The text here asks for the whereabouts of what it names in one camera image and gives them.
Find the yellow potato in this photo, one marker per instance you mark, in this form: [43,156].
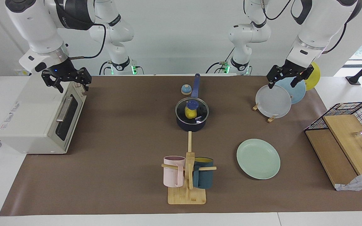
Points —
[189,113]

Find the wooden shelf box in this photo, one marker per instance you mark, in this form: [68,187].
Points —
[341,150]

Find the light blue plate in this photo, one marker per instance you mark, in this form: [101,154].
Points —
[298,92]

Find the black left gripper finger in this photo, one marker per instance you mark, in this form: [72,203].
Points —
[274,73]
[300,78]

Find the yellow plate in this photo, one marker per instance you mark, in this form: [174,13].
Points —
[315,78]

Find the white toaster oven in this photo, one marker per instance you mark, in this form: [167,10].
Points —
[30,119]

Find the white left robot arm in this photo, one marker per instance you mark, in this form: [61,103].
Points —
[322,25]

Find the glass lid with blue knob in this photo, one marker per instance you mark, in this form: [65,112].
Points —
[203,111]

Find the small blue call bell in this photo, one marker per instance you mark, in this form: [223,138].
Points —
[186,90]

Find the pink mug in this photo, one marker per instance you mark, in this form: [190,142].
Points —
[171,175]

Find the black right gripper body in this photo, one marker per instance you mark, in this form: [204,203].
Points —
[64,70]

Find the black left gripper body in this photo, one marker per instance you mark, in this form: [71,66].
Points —
[295,67]

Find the light green plate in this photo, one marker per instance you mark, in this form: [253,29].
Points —
[259,160]

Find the brown table mat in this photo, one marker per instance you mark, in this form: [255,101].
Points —
[121,182]

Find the dark teal mug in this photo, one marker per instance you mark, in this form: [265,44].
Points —
[204,179]

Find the wooden plate rack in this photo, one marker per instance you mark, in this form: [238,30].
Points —
[271,119]

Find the wooden mug rack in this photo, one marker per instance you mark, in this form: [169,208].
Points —
[187,197]

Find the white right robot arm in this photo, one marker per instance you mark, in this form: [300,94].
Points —
[39,25]

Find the grey plate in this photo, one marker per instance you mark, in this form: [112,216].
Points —
[273,102]

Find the white socket strip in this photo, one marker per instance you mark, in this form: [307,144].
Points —
[22,72]

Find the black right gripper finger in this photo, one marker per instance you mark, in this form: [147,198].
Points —
[51,79]
[85,77]

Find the dark blue saucepan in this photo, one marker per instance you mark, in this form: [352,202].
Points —
[190,127]

